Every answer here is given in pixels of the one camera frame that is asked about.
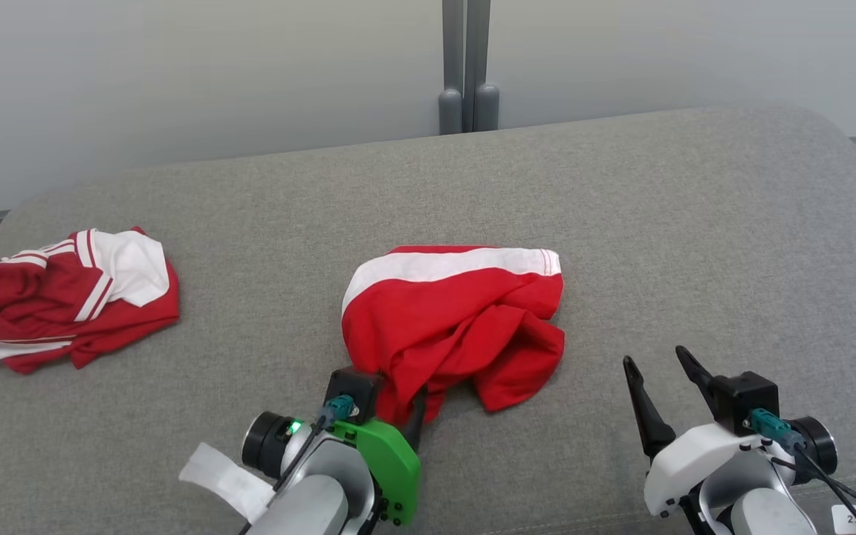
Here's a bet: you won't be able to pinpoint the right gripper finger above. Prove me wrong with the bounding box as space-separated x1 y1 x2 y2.
623 355 676 458
675 346 719 418

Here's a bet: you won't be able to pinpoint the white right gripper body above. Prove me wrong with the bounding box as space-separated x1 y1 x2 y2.
643 422 765 519

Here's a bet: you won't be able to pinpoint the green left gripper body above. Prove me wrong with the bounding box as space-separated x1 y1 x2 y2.
331 418 423 527

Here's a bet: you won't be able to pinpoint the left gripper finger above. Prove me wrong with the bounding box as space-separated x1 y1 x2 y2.
401 385 429 453

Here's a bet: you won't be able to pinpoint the red shorts with white band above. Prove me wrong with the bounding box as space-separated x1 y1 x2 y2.
340 245 566 428

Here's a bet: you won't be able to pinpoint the red and white jersey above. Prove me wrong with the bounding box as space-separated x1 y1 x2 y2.
0 227 181 374

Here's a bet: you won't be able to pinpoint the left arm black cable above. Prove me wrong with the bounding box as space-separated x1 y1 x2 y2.
239 395 359 535

